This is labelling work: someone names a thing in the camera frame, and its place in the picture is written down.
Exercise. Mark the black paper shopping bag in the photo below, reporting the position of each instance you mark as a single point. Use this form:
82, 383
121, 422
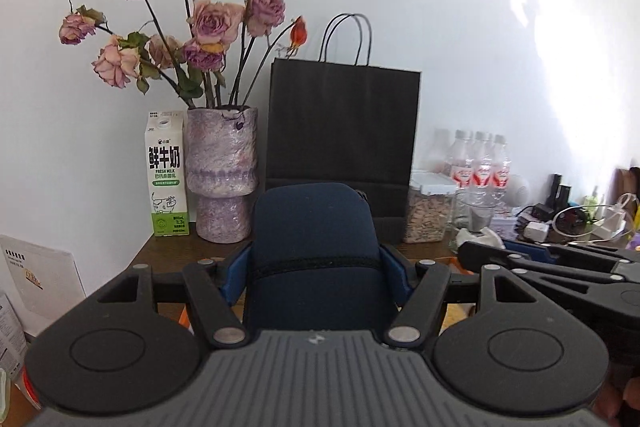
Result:
348, 123

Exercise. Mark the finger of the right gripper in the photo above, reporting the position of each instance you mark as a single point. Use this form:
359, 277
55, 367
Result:
578, 266
553, 252

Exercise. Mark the white wall panel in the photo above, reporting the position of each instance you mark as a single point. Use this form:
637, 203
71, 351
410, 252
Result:
45, 283

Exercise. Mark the blue white paper boxes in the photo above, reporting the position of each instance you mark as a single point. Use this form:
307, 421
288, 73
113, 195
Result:
13, 344

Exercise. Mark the red cardboard box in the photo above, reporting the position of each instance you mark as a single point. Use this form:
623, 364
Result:
456, 312

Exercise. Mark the white patterned tin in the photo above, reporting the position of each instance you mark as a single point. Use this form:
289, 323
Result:
504, 220

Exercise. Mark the clear glass cup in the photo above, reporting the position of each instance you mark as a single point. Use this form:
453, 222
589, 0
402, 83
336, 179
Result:
468, 213

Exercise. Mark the person right hand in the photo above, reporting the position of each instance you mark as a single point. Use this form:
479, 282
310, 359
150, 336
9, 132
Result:
618, 396

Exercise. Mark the dried pink rose bouquet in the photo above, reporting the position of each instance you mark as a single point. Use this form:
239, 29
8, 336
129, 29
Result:
194, 68

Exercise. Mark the white round speaker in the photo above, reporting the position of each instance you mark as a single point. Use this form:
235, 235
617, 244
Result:
517, 191

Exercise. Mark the purple textured vase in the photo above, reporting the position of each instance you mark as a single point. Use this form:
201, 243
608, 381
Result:
221, 171

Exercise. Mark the green white milk carton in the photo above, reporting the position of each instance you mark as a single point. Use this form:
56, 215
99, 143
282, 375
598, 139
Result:
165, 169

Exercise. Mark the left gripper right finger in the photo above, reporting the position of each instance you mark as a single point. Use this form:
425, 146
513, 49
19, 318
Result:
421, 289

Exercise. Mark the white tissue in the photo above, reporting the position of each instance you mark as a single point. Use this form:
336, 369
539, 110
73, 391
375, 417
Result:
485, 237

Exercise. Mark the seed filled clear container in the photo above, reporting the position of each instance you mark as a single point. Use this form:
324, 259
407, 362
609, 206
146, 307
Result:
430, 200

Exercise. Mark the water bottle pack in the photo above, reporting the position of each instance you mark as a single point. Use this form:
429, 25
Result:
478, 162

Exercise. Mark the white charger with cables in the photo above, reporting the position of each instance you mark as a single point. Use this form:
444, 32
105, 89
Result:
589, 223

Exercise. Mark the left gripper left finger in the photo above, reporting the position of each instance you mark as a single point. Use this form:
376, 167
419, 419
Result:
213, 285

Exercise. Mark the dark navy zip case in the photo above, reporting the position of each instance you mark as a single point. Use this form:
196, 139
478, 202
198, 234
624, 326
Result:
315, 263

